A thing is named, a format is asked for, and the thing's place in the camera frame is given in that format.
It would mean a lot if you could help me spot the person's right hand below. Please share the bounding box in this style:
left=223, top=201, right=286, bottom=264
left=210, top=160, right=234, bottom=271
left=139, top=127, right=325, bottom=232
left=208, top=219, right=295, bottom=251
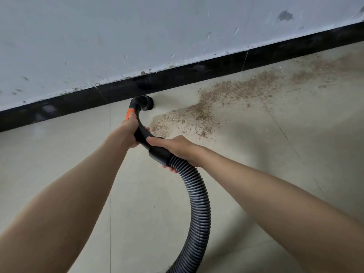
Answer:
left=146, top=135, right=208, bottom=171

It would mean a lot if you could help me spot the person's left hand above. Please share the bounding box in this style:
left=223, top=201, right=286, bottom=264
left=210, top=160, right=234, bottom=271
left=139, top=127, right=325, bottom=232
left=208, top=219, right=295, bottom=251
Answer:
left=118, top=112, right=151, bottom=150

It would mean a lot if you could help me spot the brown sawdust dirt patch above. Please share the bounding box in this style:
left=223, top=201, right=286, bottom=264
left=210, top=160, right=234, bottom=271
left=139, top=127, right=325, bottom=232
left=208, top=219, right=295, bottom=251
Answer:
left=149, top=51, right=364, bottom=140

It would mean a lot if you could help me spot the black vacuum hose with handle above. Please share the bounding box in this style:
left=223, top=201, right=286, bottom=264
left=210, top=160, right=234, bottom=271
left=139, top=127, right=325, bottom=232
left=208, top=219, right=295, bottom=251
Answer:
left=126, top=95, right=212, bottom=273

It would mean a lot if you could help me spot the person's left forearm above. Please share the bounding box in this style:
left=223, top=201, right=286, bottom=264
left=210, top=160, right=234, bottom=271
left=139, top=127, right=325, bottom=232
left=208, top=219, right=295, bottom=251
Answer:
left=0, top=133, right=133, bottom=273

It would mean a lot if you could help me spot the person's right forearm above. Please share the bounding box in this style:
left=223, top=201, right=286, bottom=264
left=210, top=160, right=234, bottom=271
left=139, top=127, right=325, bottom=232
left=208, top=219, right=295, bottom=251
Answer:
left=198, top=149, right=364, bottom=273

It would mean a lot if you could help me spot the tiled floor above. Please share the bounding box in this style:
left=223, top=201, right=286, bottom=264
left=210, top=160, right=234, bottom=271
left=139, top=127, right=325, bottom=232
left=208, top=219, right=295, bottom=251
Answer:
left=0, top=42, right=364, bottom=273

